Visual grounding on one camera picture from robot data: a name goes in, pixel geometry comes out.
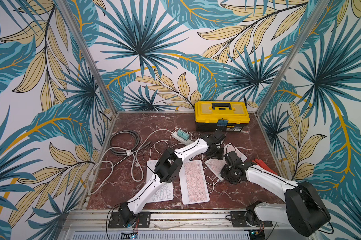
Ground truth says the pink keyboard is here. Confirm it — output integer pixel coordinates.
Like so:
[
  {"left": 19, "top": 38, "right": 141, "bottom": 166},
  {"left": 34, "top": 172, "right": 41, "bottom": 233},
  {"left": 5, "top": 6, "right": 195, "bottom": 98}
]
[
  {"left": 179, "top": 160, "right": 210, "bottom": 205},
  {"left": 205, "top": 143, "right": 247, "bottom": 181}
]

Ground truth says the white usb charging cable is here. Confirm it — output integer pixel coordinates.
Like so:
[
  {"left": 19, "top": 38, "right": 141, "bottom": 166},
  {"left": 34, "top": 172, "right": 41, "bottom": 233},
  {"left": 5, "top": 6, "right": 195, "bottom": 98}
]
[{"left": 195, "top": 142, "right": 238, "bottom": 196}]

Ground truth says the white power strip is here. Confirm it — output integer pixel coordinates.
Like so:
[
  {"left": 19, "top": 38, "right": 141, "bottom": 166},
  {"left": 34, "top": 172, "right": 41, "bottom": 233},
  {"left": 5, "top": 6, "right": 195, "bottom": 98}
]
[{"left": 172, "top": 130, "right": 199, "bottom": 145}]

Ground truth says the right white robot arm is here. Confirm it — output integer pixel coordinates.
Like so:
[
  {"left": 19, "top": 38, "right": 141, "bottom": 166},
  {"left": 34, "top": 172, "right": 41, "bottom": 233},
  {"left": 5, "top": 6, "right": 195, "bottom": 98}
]
[{"left": 220, "top": 151, "right": 331, "bottom": 237}]

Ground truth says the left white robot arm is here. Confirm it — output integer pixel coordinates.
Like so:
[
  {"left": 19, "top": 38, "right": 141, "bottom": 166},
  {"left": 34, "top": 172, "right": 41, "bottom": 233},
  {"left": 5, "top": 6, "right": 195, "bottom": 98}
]
[{"left": 118, "top": 130, "right": 226, "bottom": 228}]

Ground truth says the red work glove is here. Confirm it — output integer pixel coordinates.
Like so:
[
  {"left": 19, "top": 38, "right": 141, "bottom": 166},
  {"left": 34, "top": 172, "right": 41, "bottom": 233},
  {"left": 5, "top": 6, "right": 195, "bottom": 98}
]
[{"left": 252, "top": 159, "right": 277, "bottom": 175}]

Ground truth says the yellow black toolbox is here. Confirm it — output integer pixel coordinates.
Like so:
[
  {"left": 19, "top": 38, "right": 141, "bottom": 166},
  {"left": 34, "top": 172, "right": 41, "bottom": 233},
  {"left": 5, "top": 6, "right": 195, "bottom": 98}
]
[{"left": 195, "top": 101, "right": 250, "bottom": 132}]

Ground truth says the teal charger plug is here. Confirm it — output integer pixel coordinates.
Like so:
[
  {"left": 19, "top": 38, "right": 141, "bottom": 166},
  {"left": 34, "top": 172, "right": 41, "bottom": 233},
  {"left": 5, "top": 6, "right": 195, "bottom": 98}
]
[{"left": 177, "top": 129, "right": 190, "bottom": 141}]

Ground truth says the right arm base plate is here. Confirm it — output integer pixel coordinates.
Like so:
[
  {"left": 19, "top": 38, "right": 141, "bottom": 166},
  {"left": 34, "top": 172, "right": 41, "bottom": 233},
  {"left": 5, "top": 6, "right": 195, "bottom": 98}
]
[{"left": 225, "top": 211, "right": 273, "bottom": 228}]

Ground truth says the white power strip cord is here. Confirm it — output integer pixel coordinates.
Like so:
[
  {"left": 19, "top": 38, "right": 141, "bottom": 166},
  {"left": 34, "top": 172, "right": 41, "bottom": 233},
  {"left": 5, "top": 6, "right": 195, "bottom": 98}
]
[{"left": 84, "top": 128, "right": 178, "bottom": 196}]

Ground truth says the white wireless keyboard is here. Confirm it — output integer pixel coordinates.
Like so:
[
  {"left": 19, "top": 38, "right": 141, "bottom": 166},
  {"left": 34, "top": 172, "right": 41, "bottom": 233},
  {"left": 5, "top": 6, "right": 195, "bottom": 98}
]
[{"left": 146, "top": 160, "right": 174, "bottom": 203}]

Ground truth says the coiled black cable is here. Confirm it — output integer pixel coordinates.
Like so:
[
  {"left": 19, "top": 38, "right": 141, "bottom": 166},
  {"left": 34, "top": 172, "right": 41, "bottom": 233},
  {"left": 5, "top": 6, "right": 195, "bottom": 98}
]
[{"left": 109, "top": 130, "right": 141, "bottom": 156}]

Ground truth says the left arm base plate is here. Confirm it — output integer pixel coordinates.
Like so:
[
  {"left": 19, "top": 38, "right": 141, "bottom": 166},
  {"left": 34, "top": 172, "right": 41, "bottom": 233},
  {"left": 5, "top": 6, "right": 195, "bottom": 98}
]
[{"left": 107, "top": 212, "right": 151, "bottom": 230}]

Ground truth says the aluminium front rail frame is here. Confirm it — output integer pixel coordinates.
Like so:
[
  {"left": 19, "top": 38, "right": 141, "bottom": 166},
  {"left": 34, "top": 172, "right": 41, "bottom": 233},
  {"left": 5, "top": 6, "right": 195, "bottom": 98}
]
[{"left": 58, "top": 210, "right": 303, "bottom": 240}]

